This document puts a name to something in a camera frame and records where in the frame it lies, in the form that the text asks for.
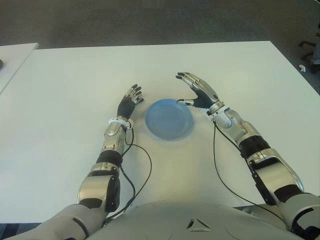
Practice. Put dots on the grey robot torso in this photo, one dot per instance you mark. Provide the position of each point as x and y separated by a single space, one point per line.
175 220

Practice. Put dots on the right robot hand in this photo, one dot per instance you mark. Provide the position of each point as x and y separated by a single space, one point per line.
207 95

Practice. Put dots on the white side table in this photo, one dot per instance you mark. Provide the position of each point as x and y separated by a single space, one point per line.
15 57

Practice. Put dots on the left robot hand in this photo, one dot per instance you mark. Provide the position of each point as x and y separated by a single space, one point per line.
125 107

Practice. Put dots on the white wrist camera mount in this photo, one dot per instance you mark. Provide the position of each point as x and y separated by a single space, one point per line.
220 110
116 121

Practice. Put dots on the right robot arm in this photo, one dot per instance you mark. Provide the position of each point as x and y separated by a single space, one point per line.
275 170

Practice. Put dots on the blue plastic plate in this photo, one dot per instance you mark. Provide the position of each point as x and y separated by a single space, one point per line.
170 122

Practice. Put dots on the small white floor object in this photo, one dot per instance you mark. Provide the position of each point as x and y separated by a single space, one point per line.
302 68

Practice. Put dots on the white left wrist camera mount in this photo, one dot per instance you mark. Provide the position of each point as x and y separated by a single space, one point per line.
116 121

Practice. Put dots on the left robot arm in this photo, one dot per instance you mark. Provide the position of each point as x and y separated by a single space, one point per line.
100 185

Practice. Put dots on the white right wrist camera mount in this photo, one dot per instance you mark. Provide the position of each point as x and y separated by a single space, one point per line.
220 110

